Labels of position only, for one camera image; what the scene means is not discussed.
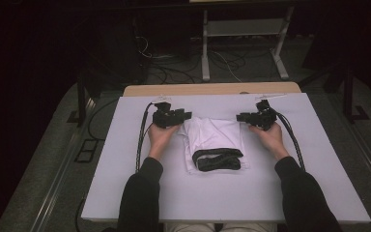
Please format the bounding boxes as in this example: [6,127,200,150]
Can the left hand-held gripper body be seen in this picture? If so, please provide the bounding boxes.
[152,95,176,130]

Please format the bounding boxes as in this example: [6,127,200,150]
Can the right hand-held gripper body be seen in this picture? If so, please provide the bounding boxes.
[252,92,288,131]

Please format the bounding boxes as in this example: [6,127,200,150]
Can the white pants with black waistband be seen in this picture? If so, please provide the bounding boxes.
[177,116,250,175]

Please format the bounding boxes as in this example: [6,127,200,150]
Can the person's left hand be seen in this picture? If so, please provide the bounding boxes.
[147,124,182,161]

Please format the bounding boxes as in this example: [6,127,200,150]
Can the person's right hand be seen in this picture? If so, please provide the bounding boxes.
[249,123,291,161]

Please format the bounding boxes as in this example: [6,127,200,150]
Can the white table mat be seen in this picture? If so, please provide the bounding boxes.
[80,92,371,225]

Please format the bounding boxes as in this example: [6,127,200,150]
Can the black metal stand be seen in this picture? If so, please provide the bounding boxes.
[298,59,371,125]
[67,69,103,128]

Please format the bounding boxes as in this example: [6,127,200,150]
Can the black floor socket plate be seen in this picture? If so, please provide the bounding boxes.
[74,138,100,164]

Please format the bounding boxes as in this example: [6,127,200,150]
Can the white metal stand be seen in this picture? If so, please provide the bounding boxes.
[201,6,296,82]

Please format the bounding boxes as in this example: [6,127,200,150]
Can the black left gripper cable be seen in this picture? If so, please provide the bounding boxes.
[134,101,158,174]

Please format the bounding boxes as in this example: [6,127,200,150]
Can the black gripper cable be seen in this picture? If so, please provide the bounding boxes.
[274,110,306,172]
[134,101,158,174]

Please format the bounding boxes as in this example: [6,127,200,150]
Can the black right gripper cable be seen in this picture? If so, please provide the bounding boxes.
[274,110,306,172]

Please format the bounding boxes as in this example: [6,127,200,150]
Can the tangle of floor cables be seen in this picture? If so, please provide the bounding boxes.
[134,35,249,85]

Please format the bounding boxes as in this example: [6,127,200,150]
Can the black floor cable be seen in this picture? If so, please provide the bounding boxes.
[86,98,121,141]

